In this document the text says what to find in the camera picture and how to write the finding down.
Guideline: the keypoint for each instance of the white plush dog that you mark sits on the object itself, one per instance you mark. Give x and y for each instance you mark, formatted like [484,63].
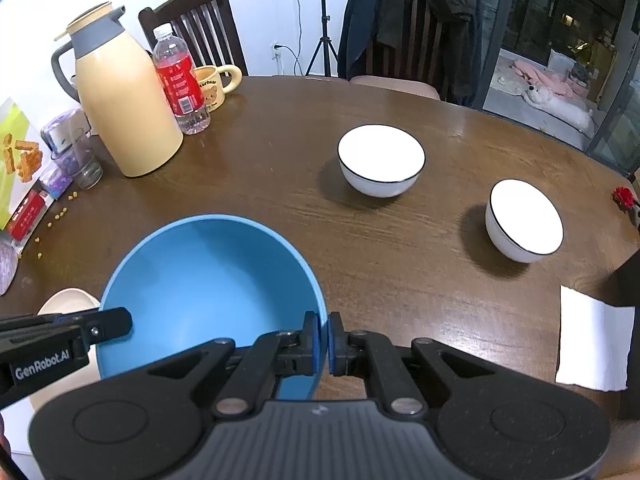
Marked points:
[565,110]

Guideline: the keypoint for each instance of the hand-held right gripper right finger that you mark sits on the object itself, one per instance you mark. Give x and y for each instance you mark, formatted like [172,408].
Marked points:
[335,345]

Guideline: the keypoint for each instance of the clear glass tumbler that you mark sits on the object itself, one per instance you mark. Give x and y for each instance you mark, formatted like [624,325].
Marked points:
[87,172]

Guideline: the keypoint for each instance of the black sliding glass door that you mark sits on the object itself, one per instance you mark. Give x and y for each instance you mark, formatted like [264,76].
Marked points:
[492,60]

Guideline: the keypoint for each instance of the plastic bottle with red label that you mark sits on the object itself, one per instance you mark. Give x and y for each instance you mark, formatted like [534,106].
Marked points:
[180,85]

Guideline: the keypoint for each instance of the black jacket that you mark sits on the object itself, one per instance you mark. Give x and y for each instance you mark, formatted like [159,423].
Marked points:
[450,0]

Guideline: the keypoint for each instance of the white bowl with dark rim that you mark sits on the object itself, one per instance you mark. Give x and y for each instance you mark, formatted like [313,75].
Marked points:
[525,220]
[380,155]

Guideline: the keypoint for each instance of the purple textured vase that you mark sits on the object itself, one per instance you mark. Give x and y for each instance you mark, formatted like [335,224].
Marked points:
[6,270]

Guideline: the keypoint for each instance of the yellow thermos jug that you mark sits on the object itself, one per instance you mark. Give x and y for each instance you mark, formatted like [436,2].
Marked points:
[130,110]

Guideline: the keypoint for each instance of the white paper napkin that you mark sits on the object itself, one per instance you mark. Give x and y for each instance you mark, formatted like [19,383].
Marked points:
[590,345]

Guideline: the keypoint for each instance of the red box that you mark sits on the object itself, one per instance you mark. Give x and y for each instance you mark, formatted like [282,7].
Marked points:
[27,212]

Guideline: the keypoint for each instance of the navy jacket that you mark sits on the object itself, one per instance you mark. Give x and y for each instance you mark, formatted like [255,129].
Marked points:
[360,25]

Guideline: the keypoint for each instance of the cream ribbed plate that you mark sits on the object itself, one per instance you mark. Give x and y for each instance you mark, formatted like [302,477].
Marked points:
[65,300]

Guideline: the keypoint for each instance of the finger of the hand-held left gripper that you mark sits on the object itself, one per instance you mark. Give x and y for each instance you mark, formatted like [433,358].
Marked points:
[110,325]
[30,321]

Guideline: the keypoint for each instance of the scattered yellow crumbs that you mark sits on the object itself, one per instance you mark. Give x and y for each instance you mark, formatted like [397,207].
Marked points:
[75,193]

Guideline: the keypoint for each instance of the green snack box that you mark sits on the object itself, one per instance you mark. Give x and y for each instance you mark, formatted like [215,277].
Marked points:
[15,160]

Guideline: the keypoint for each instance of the red flower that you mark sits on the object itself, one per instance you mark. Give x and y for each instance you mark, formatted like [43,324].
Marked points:
[622,196]

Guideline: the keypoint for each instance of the yellow bear mug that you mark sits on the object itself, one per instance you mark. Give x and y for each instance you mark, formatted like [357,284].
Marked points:
[210,90]

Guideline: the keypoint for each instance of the pink blanket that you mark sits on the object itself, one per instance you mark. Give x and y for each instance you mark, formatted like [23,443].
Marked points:
[540,77]

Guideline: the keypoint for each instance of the blue bowl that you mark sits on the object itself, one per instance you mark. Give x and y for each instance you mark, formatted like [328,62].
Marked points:
[210,280]

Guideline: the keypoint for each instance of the dark wooden chair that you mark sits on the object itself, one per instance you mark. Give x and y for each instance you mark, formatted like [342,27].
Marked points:
[395,85]
[200,25]

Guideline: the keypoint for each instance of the wall socket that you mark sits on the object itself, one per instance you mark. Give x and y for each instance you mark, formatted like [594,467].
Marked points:
[276,51]

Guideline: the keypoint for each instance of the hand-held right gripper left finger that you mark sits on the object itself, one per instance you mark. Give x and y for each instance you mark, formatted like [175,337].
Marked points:
[312,345]

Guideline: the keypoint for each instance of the studio light on tripod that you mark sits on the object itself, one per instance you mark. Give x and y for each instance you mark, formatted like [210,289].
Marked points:
[324,10]

